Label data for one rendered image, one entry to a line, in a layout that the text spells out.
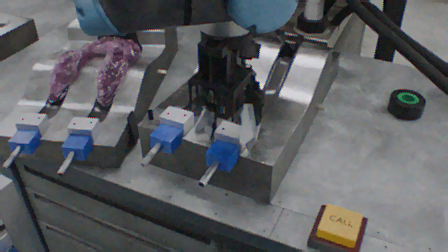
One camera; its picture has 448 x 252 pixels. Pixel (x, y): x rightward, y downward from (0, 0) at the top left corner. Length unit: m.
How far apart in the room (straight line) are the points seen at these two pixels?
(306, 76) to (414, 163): 0.27
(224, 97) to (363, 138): 0.42
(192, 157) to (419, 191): 0.42
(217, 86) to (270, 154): 0.18
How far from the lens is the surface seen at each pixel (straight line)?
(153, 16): 0.44
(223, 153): 0.70
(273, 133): 0.77
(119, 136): 0.84
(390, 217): 0.79
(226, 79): 0.60
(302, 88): 0.89
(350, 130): 0.96
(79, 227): 1.19
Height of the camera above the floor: 1.36
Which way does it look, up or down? 37 degrees down
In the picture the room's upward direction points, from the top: straight up
